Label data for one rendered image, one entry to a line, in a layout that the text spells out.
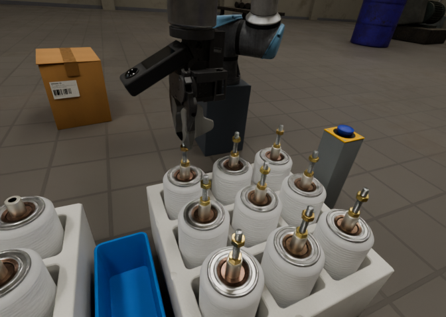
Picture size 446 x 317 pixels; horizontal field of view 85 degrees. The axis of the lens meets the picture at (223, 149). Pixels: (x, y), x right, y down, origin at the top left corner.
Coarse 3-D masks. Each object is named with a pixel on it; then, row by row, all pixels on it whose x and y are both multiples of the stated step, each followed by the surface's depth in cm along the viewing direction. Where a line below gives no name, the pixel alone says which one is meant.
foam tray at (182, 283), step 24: (168, 240) 48; (168, 264) 44; (384, 264) 47; (168, 288) 51; (192, 288) 44; (264, 288) 41; (336, 288) 42; (360, 288) 43; (192, 312) 37; (264, 312) 40; (288, 312) 38; (312, 312) 39; (336, 312) 44; (360, 312) 54
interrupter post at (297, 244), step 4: (292, 236) 40; (296, 236) 38; (292, 240) 40; (296, 240) 39; (300, 240) 38; (304, 240) 38; (292, 244) 40; (296, 244) 39; (300, 244) 39; (304, 244) 39; (292, 248) 40; (296, 248) 39; (300, 248) 39
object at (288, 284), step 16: (272, 240) 41; (272, 256) 39; (320, 256) 39; (272, 272) 40; (288, 272) 37; (304, 272) 37; (320, 272) 38; (272, 288) 41; (288, 288) 39; (304, 288) 39; (288, 304) 42
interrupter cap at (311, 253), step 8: (280, 232) 42; (288, 232) 42; (280, 240) 41; (288, 240) 41; (312, 240) 41; (280, 248) 40; (288, 248) 40; (304, 248) 40; (312, 248) 40; (280, 256) 39; (288, 256) 39; (296, 256) 39; (304, 256) 39; (312, 256) 39; (296, 264) 37; (304, 264) 37; (312, 264) 38
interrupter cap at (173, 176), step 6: (174, 168) 55; (192, 168) 55; (198, 168) 56; (168, 174) 53; (174, 174) 53; (192, 174) 54; (198, 174) 54; (174, 180) 52; (180, 180) 52; (186, 180) 52; (192, 180) 52; (198, 180) 52; (180, 186) 51; (186, 186) 51
